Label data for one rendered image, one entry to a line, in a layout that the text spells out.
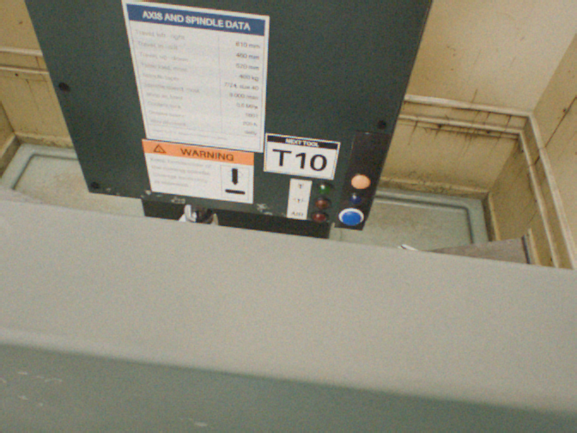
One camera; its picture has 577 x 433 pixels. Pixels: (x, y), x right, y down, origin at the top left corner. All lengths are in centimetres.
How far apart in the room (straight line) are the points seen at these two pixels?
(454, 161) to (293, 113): 156
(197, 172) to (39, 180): 166
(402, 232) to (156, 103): 159
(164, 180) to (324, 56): 32
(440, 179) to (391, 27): 168
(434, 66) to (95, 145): 133
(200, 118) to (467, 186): 172
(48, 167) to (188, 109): 177
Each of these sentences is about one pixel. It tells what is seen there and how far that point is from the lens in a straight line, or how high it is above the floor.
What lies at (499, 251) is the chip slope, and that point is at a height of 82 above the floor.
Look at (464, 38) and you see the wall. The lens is 184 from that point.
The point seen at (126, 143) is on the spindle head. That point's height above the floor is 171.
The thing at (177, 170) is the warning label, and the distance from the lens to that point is 78.
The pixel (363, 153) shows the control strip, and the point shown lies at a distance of 71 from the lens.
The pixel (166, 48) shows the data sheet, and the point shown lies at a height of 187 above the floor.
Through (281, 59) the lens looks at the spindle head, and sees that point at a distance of 63.
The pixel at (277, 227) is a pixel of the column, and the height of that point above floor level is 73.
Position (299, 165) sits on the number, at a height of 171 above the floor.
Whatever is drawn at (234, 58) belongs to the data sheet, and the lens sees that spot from 63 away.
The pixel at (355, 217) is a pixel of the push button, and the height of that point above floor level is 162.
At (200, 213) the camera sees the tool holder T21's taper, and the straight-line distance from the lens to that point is 115.
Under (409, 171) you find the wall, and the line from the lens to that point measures 220.
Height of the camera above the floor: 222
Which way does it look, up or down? 51 degrees down
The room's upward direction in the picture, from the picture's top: 7 degrees clockwise
